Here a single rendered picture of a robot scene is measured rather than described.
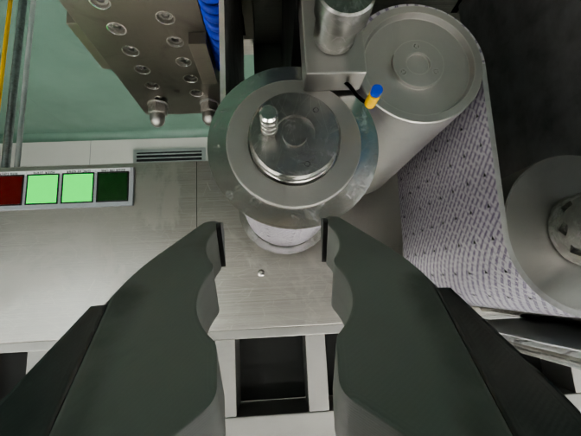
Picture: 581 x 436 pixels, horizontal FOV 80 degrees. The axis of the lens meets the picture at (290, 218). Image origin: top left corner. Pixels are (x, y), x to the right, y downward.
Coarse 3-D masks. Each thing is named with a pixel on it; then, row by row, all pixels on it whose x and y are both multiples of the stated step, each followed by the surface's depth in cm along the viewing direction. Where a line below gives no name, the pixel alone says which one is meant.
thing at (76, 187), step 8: (64, 176) 61; (72, 176) 61; (80, 176) 62; (88, 176) 62; (64, 184) 61; (72, 184) 61; (80, 184) 61; (88, 184) 61; (64, 192) 61; (72, 192) 61; (80, 192) 61; (88, 192) 61; (64, 200) 61; (72, 200) 61; (80, 200) 61; (88, 200) 61
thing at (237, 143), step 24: (264, 96) 30; (336, 96) 30; (240, 120) 30; (240, 144) 29; (360, 144) 30; (240, 168) 29; (336, 168) 29; (264, 192) 29; (288, 192) 29; (312, 192) 29; (336, 192) 29
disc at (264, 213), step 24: (264, 72) 31; (288, 72) 31; (240, 96) 31; (216, 120) 30; (360, 120) 31; (216, 144) 30; (216, 168) 29; (360, 168) 30; (240, 192) 29; (360, 192) 29; (264, 216) 29; (288, 216) 29; (312, 216) 29; (336, 216) 29
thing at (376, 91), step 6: (348, 84) 29; (378, 84) 26; (354, 90) 29; (372, 90) 26; (378, 90) 26; (360, 96) 28; (372, 96) 26; (378, 96) 26; (366, 102) 27; (372, 102) 27
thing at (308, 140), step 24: (288, 96) 29; (312, 96) 29; (288, 120) 29; (312, 120) 28; (336, 120) 29; (264, 144) 28; (288, 144) 28; (312, 144) 28; (336, 144) 28; (264, 168) 28; (288, 168) 28; (312, 168) 28
